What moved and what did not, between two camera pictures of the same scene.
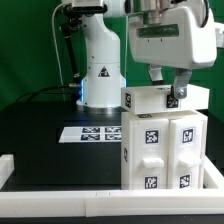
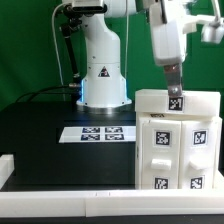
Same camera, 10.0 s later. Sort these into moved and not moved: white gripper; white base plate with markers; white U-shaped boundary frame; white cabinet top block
Moved: white cabinet top block; white gripper
Not moved: white base plate with markers; white U-shaped boundary frame
